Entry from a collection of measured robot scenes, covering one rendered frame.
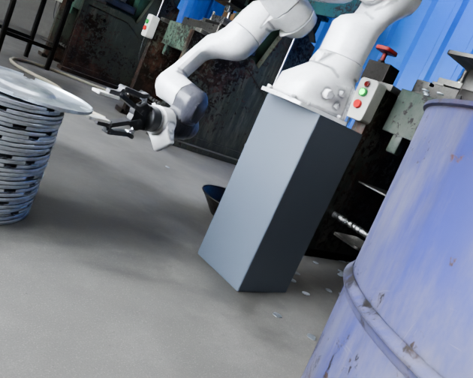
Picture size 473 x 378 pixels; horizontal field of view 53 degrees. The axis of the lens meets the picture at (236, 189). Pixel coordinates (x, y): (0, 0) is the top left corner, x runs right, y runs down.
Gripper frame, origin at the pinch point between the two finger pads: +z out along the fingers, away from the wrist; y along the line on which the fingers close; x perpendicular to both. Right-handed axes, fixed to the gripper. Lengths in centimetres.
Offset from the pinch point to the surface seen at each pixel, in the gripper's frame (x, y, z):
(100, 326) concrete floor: 48, -25, 29
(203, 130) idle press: -69, -12, -146
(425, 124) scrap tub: 82, 21, 46
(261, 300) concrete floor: 55, -25, -17
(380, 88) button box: 42, 36, -67
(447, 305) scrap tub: 90, 12, 54
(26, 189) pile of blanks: 13.6, -17.7, 23.1
